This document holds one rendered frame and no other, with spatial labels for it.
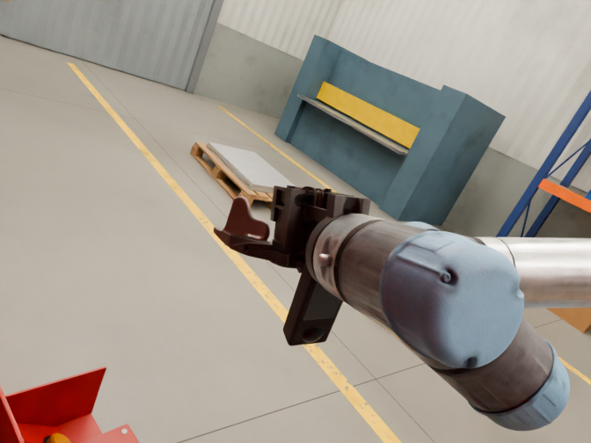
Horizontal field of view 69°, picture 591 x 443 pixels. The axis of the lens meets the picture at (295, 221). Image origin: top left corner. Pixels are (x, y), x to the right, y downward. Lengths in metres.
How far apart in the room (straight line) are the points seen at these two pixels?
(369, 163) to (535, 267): 5.86
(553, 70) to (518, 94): 0.50
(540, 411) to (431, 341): 0.14
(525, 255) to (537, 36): 6.95
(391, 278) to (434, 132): 5.47
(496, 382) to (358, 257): 0.12
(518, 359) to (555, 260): 0.19
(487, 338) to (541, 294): 0.23
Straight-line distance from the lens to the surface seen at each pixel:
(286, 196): 0.43
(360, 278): 0.30
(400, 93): 6.59
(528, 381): 0.35
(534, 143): 6.92
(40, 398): 0.78
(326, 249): 0.35
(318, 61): 7.37
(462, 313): 0.26
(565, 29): 7.31
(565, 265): 0.51
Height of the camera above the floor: 1.37
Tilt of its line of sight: 20 degrees down
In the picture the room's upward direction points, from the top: 25 degrees clockwise
